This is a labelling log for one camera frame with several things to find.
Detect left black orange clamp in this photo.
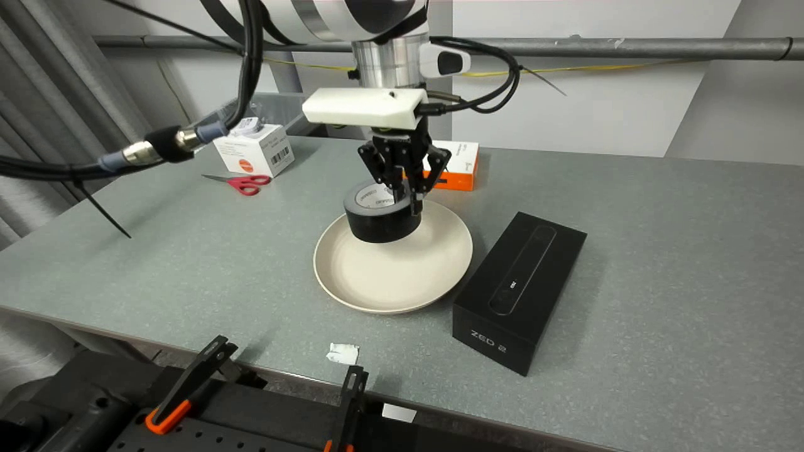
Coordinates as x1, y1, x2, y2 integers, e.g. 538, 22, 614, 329
142, 336, 236, 436

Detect black orange clamp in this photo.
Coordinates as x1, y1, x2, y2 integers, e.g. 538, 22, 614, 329
320, 365, 368, 452
142, 336, 236, 436

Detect white tape scrap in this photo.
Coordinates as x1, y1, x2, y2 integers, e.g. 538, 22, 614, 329
325, 342, 359, 365

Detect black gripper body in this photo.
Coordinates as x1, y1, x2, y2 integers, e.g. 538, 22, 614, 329
367, 131, 432, 186

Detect red handled scissors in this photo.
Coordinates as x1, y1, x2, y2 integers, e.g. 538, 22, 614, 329
202, 173, 271, 196

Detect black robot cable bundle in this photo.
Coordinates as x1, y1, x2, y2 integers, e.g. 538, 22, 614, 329
0, 0, 269, 242

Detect grey plastic bin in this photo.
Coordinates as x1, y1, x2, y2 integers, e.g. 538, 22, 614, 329
175, 91, 329, 140

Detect cream round plate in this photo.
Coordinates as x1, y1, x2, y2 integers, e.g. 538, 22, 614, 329
312, 200, 471, 313

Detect right black orange clamp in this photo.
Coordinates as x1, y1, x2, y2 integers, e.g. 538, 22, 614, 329
320, 365, 368, 452

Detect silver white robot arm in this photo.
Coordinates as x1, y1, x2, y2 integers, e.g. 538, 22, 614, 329
259, 0, 440, 200

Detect grey horizontal metal pipe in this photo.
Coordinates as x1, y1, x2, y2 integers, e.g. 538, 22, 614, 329
96, 34, 804, 60

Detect small white cardboard box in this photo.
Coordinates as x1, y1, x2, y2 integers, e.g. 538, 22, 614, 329
212, 115, 294, 178

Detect black rectangular box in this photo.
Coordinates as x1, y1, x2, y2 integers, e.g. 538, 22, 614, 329
452, 210, 584, 375

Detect black tape roll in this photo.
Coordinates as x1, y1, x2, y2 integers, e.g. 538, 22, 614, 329
344, 183, 421, 244

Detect white label sticker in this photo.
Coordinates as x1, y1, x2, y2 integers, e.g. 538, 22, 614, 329
382, 404, 417, 424

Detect orange and white box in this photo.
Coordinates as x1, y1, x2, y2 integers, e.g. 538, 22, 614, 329
432, 140, 479, 190

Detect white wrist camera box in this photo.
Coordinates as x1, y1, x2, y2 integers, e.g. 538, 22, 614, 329
300, 88, 427, 131

